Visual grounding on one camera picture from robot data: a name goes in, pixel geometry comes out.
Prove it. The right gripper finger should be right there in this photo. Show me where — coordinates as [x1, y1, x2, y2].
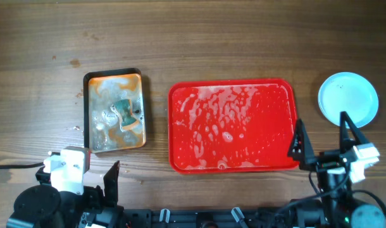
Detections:
[339, 111, 370, 152]
[287, 119, 316, 165]

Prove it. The white plate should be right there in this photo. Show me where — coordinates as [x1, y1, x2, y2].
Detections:
[317, 72, 379, 128]

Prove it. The orange green scrub sponge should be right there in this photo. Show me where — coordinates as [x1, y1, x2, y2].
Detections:
[111, 99, 139, 131]

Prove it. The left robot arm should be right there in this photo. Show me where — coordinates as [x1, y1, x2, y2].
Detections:
[6, 161, 126, 228]

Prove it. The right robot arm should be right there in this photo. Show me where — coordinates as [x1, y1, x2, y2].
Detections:
[273, 111, 386, 227]

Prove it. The red plastic tray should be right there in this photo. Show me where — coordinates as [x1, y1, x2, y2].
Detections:
[168, 79, 299, 174]

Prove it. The black rimmed orange wash tray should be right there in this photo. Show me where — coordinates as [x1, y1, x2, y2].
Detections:
[83, 68, 146, 153]

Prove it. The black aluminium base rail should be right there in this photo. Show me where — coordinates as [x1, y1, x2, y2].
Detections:
[120, 208, 293, 228]

